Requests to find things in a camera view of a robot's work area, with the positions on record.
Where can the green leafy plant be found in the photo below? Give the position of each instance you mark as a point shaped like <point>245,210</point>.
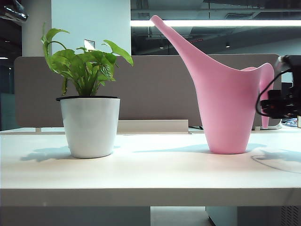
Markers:
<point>82,68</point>

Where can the white flat desk device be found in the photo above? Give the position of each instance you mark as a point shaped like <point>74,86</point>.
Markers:
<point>272,126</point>

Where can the white plant pot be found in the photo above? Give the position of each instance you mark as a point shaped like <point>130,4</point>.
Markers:
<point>89,129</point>

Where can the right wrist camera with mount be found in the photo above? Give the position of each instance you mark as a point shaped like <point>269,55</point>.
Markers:
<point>289,62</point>

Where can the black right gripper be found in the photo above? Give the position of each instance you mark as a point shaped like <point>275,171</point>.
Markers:
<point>291,103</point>

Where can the white partition bracket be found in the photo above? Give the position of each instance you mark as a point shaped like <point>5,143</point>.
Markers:
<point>38,129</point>

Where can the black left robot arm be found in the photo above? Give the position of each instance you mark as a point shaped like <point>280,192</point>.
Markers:
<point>14,13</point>

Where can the grey desk partition panel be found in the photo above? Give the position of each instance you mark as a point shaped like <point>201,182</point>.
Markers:
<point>152,89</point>

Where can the small sign on pillar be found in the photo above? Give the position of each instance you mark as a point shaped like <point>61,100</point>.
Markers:
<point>89,44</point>

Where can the blue desk clutter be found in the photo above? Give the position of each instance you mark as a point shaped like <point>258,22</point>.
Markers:
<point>290,123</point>

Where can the small box with white label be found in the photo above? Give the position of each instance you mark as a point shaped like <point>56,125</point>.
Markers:
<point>299,121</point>

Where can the pink plastic watering can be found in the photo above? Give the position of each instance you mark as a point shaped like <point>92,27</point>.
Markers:
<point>223,106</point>

